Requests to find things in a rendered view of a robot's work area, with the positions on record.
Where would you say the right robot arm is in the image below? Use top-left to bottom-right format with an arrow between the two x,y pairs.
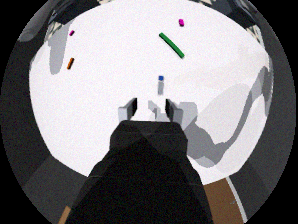
19,0 -> 71,41

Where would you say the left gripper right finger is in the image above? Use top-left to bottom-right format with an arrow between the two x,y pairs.
165,99 -> 184,125

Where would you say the green rod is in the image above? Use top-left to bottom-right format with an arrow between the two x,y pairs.
158,32 -> 185,57

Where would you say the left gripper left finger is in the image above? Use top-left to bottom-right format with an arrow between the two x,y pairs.
117,97 -> 137,124

